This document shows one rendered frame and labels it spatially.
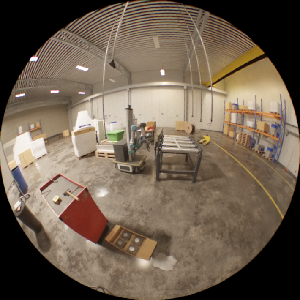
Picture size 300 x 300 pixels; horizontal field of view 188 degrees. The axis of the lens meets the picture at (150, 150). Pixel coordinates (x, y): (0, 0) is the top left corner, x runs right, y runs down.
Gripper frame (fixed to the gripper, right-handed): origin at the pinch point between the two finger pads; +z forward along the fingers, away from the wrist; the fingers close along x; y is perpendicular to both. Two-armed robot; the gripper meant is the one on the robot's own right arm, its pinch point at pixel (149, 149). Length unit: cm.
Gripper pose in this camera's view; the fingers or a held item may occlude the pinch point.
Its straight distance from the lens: 224.1
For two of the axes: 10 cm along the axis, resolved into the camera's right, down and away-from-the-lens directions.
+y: -9.0, 3.2, 3.1
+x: -1.3, 4.8, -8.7
